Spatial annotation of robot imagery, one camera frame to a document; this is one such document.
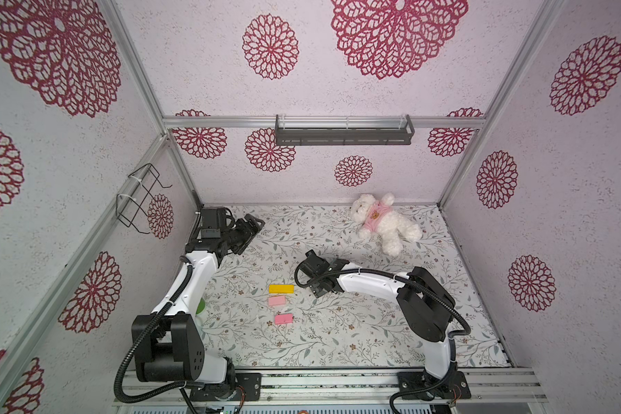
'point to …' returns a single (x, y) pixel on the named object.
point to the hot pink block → (284, 318)
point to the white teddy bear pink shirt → (379, 221)
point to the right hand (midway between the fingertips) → (321, 278)
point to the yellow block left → (281, 289)
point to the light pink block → (277, 300)
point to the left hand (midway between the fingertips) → (260, 230)
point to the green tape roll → (201, 306)
